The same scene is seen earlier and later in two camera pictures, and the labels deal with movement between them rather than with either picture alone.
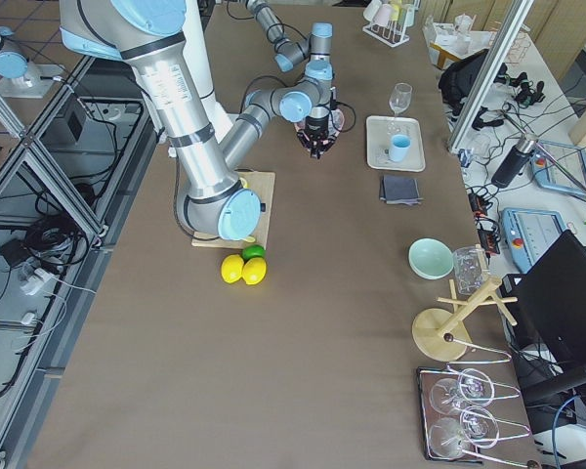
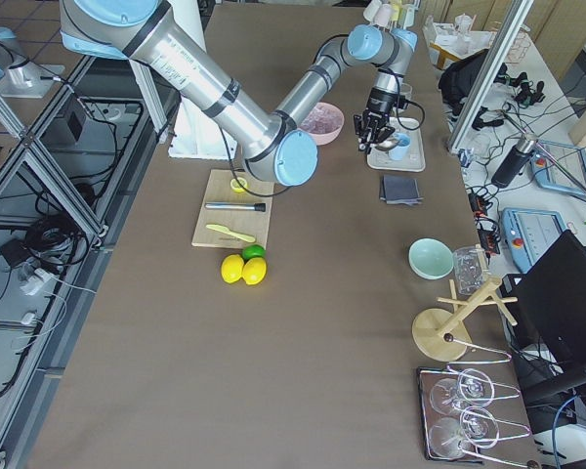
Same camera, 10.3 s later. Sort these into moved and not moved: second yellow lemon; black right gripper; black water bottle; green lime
Moved: black right gripper
Not moved: black water bottle; second yellow lemon; green lime
